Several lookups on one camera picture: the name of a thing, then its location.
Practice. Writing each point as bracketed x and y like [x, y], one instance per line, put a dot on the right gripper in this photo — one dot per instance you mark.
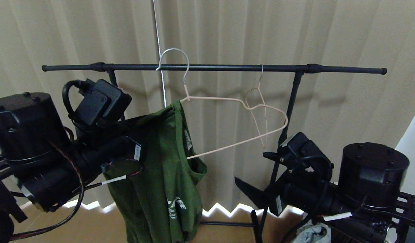
[302, 195]

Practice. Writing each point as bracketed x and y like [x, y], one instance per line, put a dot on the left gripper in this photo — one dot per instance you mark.
[119, 153]

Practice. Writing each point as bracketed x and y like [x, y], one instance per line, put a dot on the green printed T-shirt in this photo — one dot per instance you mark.
[160, 168]

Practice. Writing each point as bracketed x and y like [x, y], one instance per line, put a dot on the pale grey shorts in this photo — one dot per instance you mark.
[312, 234]

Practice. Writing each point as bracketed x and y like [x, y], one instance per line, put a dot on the pink clothes hanger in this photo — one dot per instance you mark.
[221, 98]
[262, 72]

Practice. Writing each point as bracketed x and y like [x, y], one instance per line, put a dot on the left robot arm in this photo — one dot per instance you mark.
[25, 128]

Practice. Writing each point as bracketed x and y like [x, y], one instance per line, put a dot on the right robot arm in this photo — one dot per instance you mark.
[372, 172]

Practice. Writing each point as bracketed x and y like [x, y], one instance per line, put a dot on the black clothes rack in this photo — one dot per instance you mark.
[227, 68]

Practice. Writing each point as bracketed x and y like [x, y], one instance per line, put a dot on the beige curtain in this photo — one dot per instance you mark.
[227, 27]

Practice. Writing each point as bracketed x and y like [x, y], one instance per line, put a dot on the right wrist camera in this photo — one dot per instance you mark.
[308, 152]

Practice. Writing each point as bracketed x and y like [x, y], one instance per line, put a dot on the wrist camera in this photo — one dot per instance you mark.
[102, 101]
[308, 152]

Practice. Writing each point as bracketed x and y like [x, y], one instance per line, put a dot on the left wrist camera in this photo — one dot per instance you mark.
[102, 101]

